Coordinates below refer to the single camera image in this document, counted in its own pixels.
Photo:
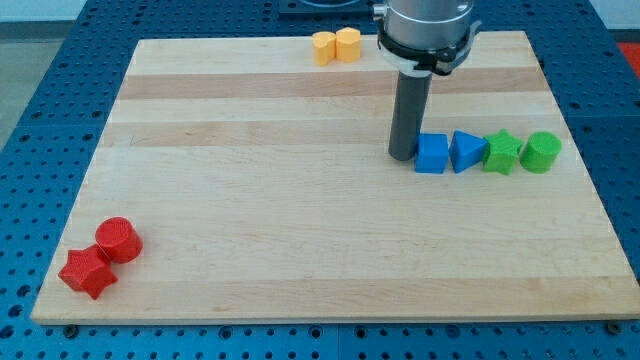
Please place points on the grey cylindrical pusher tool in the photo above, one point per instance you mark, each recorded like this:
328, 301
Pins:
409, 106

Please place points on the green star block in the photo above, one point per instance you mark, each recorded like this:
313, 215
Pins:
502, 152

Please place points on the yellow heart block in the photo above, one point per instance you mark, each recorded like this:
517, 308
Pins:
324, 47

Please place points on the yellow hexagon block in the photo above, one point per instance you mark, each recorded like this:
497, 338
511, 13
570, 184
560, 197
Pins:
348, 44

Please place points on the red star block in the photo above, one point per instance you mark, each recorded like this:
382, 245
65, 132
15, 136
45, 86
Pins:
88, 270

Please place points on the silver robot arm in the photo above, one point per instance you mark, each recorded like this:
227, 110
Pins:
425, 37

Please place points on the red cylinder block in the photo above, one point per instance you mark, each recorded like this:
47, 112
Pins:
119, 240

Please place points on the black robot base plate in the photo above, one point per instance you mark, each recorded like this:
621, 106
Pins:
324, 8

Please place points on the wooden board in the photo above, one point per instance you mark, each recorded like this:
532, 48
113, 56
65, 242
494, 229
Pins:
263, 192

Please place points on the green cylinder block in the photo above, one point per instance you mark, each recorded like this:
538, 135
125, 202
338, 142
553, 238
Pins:
540, 152

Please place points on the blue cube block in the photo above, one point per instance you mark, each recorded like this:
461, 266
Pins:
432, 153

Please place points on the blue triangle block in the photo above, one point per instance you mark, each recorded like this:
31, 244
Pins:
466, 150

